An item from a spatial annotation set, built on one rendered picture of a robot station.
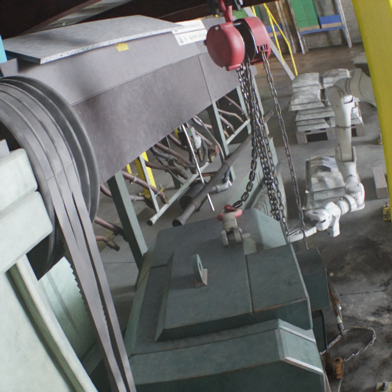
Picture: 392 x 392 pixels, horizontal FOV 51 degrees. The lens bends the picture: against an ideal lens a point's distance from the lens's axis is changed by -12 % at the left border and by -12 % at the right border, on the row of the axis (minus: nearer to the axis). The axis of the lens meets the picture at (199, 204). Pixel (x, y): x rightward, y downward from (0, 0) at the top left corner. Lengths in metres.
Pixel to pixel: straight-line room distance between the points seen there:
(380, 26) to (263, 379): 0.81
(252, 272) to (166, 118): 0.99
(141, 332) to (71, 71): 0.83
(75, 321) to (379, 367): 1.24
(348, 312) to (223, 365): 1.48
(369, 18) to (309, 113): 3.93
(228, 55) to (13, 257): 0.98
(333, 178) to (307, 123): 1.84
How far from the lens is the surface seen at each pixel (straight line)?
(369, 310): 2.24
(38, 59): 1.25
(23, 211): 0.46
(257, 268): 1.03
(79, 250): 0.55
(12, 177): 0.45
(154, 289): 1.14
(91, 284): 0.58
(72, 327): 1.35
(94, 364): 1.38
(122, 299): 1.65
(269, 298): 0.92
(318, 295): 1.22
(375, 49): 1.07
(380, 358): 1.97
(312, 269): 1.19
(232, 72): 2.77
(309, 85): 5.33
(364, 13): 1.07
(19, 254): 0.45
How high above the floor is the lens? 1.39
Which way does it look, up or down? 20 degrees down
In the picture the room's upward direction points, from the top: 16 degrees counter-clockwise
